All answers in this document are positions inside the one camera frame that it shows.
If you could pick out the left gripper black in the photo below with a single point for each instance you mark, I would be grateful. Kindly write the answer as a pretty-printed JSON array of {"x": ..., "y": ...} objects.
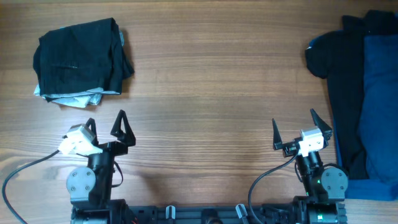
[{"x": 126, "y": 138}]

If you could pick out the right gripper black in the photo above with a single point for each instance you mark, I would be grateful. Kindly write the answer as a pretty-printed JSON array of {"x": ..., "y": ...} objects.
[{"x": 290, "y": 148}]

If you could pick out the black shorts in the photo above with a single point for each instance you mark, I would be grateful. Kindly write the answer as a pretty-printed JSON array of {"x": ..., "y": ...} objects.
[{"x": 81, "y": 58}]

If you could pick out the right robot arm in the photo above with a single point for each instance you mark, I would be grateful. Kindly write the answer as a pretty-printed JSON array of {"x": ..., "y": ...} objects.
[{"x": 325, "y": 184}]

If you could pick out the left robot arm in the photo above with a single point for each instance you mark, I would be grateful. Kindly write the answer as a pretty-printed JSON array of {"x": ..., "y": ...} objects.
[{"x": 90, "y": 186}]

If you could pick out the folded light blue jeans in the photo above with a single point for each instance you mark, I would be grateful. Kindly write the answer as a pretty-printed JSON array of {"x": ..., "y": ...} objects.
[{"x": 78, "y": 100}]

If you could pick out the blue garment under pile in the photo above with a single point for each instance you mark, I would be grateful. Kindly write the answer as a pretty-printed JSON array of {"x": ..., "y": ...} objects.
[{"x": 377, "y": 128}]

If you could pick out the dark navy folded garment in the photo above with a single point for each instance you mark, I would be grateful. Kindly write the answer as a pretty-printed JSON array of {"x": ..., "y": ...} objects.
[{"x": 338, "y": 57}]

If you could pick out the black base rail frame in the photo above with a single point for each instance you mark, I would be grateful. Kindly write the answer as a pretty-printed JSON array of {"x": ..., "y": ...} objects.
[{"x": 208, "y": 214}]

